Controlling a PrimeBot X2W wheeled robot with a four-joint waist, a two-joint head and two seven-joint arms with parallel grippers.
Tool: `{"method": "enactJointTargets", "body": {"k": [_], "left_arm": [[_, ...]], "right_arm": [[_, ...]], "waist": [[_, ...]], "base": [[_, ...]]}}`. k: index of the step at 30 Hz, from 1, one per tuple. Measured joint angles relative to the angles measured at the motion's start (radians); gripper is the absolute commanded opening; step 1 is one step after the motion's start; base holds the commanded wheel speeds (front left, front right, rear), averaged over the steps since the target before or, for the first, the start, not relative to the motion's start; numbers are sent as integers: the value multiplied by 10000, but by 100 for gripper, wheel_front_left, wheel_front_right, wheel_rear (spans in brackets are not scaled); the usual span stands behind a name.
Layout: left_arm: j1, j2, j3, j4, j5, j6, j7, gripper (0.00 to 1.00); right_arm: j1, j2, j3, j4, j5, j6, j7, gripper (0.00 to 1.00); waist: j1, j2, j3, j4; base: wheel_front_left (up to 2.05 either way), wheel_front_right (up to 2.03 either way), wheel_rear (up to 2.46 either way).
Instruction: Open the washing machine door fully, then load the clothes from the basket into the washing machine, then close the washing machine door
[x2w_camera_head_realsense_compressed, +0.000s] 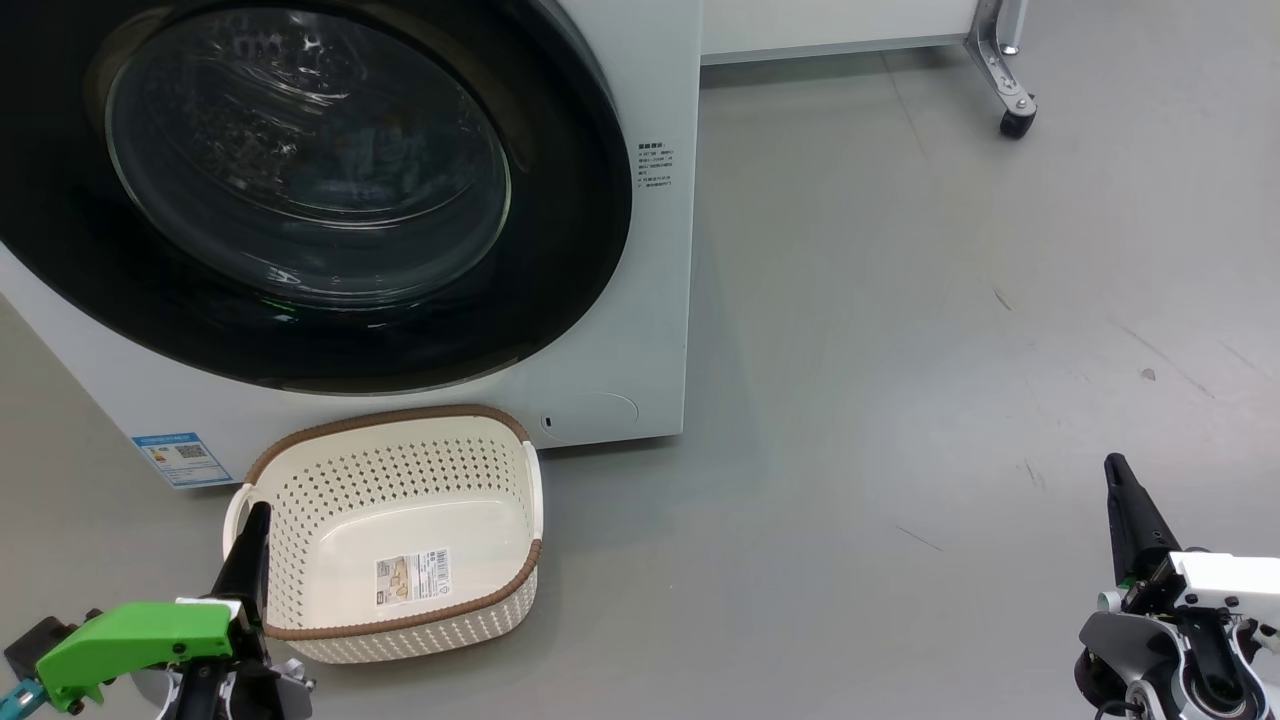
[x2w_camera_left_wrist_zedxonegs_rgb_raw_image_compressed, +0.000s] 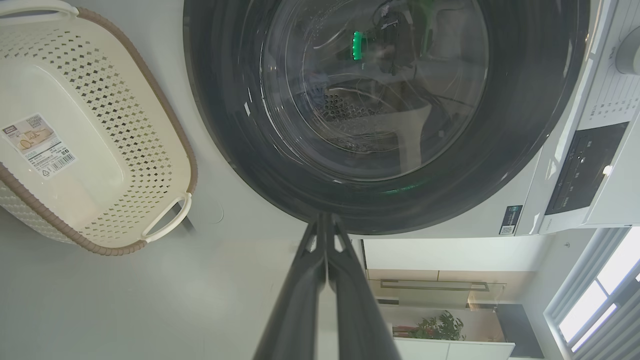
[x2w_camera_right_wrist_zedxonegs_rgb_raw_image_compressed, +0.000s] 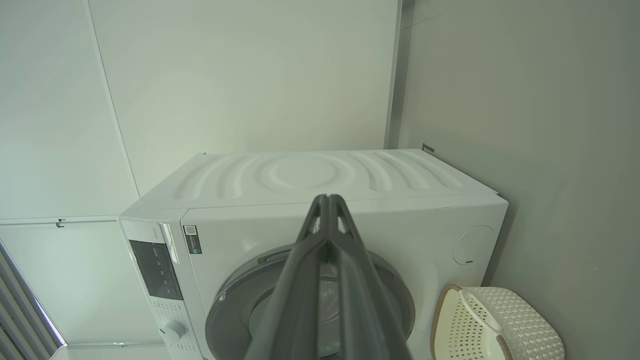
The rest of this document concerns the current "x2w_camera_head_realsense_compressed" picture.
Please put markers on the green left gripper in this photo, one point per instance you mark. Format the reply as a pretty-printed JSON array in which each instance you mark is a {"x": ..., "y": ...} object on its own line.
[{"x": 140, "y": 640}]

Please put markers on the metal leg with black caster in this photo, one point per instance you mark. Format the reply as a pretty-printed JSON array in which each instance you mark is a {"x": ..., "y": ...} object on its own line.
[{"x": 1000, "y": 70}]

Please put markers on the blue energy label sticker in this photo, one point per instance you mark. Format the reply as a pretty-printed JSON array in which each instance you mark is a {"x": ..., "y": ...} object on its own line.
[{"x": 182, "y": 460}]

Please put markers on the white front-load washing machine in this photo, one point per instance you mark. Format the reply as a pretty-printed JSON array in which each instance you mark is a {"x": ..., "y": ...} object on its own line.
[{"x": 620, "y": 350}]

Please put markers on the small black text label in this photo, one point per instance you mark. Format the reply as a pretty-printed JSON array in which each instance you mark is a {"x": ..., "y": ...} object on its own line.
[{"x": 655, "y": 165}]

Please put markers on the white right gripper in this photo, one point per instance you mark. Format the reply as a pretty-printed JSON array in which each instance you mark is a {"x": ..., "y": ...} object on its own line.
[{"x": 1225, "y": 585}]

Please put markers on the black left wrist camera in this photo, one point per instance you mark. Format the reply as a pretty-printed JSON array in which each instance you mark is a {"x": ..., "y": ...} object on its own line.
[{"x": 35, "y": 640}]

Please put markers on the paper product label sticker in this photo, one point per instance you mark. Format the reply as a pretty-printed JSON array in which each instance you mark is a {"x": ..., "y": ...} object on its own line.
[{"x": 413, "y": 577}]

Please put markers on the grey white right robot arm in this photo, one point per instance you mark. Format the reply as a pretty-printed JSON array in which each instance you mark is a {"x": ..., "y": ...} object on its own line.
[{"x": 1120, "y": 650}]

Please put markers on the cream perforated laundry basket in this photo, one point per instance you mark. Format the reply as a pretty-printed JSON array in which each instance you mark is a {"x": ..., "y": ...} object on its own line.
[{"x": 400, "y": 480}]

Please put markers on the round white filter cover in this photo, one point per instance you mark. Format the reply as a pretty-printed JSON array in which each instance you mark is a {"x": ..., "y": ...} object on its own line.
[{"x": 590, "y": 415}]

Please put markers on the black glass washer door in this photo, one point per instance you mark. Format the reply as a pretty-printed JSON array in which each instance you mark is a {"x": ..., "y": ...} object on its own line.
[{"x": 560, "y": 250}]

